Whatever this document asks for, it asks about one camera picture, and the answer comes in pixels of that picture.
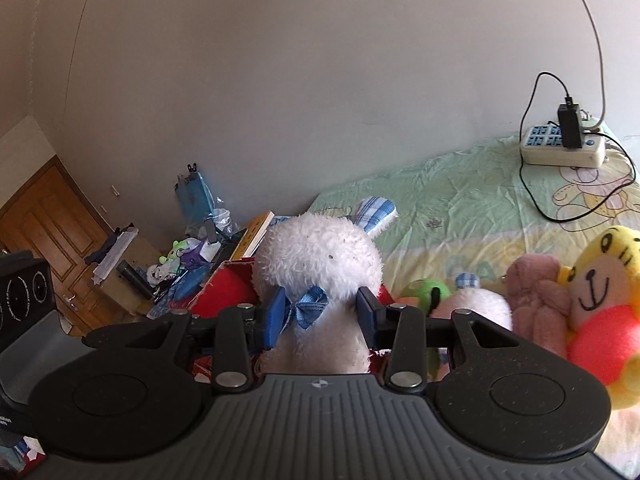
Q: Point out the yellow book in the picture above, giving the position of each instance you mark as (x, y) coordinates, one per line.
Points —
(252, 237)

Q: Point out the black charger adapter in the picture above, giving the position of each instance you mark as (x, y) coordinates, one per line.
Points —
(570, 122)

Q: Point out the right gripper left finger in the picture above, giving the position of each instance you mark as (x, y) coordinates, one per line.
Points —
(243, 333)

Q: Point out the green mushroom plush toy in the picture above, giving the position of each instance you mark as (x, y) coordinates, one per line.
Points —
(427, 295)

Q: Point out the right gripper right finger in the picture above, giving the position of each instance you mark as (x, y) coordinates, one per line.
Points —
(400, 330)

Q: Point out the blue bag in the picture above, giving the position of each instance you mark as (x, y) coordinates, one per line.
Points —
(194, 196)

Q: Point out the cartoon print bed sheet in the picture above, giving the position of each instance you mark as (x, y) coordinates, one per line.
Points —
(480, 209)

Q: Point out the large white plush bunny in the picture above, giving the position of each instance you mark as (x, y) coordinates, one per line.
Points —
(321, 261)

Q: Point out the white power strip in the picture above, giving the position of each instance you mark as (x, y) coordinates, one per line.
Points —
(542, 146)

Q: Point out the red cardboard box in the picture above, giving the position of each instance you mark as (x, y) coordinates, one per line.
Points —
(230, 284)

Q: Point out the pink plush bear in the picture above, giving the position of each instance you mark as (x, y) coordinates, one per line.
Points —
(540, 305)

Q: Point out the cluttered side table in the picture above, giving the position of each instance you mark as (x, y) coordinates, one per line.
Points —
(119, 268)

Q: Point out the wooden door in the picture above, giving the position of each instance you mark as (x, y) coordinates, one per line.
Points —
(53, 219)

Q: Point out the yellow tiger plush toy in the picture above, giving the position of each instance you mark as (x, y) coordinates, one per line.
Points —
(603, 324)

